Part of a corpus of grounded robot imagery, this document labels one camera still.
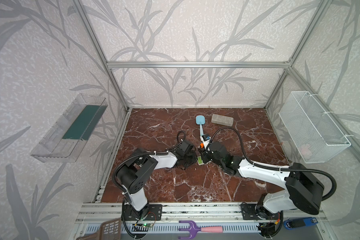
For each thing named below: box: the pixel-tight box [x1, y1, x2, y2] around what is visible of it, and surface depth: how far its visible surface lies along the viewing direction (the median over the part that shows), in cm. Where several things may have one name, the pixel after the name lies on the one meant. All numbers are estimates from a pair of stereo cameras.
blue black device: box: [283, 217, 319, 230], surface depth 70 cm
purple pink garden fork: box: [178, 220, 224, 240], surface depth 71 cm
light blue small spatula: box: [195, 115, 206, 137], surface depth 114 cm
